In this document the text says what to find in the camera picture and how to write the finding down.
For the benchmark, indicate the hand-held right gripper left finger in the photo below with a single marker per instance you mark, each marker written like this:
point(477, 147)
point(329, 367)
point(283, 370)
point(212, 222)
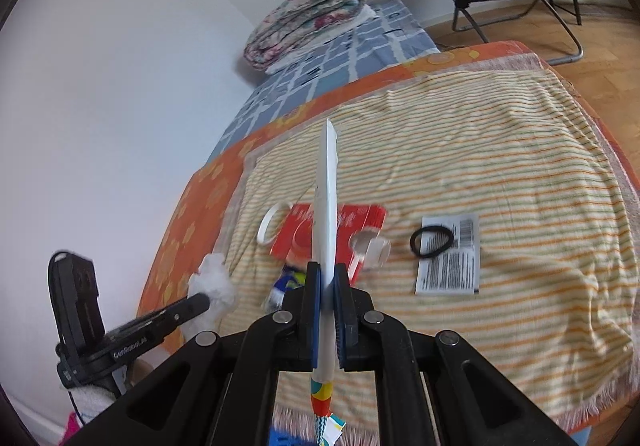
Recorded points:
point(313, 321)

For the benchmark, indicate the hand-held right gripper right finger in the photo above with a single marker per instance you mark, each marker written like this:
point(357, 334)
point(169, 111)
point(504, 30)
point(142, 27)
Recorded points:
point(341, 321)

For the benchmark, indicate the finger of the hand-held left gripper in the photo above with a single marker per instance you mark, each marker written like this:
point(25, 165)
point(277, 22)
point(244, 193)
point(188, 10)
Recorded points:
point(187, 307)

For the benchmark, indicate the white tissue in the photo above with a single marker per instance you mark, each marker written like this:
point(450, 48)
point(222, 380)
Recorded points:
point(215, 281)

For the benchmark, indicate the red cardboard box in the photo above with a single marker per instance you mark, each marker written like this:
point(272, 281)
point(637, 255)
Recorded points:
point(295, 236)

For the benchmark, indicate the white tube with colourful end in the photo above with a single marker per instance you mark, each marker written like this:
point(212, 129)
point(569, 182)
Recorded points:
point(326, 206)

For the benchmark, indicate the person's left hand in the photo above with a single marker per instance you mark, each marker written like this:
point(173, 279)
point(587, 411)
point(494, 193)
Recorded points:
point(95, 398)

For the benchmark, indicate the blue yellow wrapper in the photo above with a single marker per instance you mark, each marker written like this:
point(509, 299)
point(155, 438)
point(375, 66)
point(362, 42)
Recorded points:
point(287, 283)

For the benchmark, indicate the orange flowered sheet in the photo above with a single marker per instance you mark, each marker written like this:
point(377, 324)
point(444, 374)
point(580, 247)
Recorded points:
point(200, 211)

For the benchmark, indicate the white barcode packet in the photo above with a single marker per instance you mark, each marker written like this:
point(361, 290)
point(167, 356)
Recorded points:
point(450, 273)

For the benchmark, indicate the pink cloth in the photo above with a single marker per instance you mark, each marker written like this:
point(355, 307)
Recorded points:
point(74, 431)

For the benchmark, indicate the yellow striped towel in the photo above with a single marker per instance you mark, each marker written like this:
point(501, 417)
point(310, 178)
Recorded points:
point(500, 165)

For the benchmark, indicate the blue checked bed sheet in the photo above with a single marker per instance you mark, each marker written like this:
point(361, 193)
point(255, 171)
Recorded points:
point(320, 70)

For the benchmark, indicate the folded floral quilt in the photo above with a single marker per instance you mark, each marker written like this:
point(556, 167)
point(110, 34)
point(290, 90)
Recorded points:
point(305, 20)

